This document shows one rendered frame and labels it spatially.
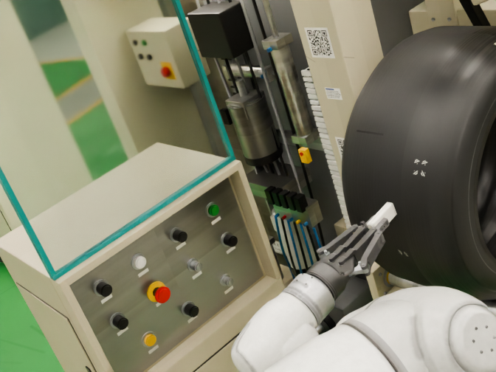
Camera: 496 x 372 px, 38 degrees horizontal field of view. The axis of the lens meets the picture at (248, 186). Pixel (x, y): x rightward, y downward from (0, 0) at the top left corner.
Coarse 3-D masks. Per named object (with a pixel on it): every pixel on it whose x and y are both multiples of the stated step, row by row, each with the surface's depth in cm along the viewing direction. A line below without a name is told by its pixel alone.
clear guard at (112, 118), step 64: (0, 0) 141; (64, 0) 149; (128, 0) 158; (0, 64) 143; (64, 64) 151; (128, 64) 161; (192, 64) 172; (0, 128) 145; (64, 128) 154; (128, 128) 164; (192, 128) 175; (64, 192) 156; (128, 192) 166; (64, 256) 159
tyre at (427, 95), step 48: (432, 48) 148; (480, 48) 141; (384, 96) 148; (432, 96) 139; (480, 96) 137; (384, 144) 145; (432, 144) 137; (480, 144) 138; (384, 192) 145; (432, 192) 137; (480, 192) 189; (432, 240) 141; (480, 240) 143; (480, 288) 150
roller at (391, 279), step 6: (390, 276) 182; (390, 282) 182; (396, 282) 180; (402, 282) 179; (408, 282) 177; (402, 288) 180; (480, 300) 163; (486, 300) 162; (492, 300) 161; (492, 306) 160; (492, 312) 160
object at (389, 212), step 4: (388, 204) 143; (392, 204) 143; (388, 208) 142; (392, 208) 143; (384, 212) 142; (388, 212) 143; (392, 212) 143; (380, 216) 141; (384, 216) 142; (388, 216) 143; (392, 216) 144; (376, 220) 141; (380, 220) 141; (388, 220) 143; (372, 224) 140; (376, 224) 141
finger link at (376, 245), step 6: (378, 234) 138; (372, 240) 137; (378, 240) 137; (372, 246) 136; (378, 246) 137; (366, 252) 135; (372, 252) 135; (378, 252) 137; (366, 258) 134; (372, 258) 135; (360, 264) 133; (366, 264) 132; (372, 264) 135
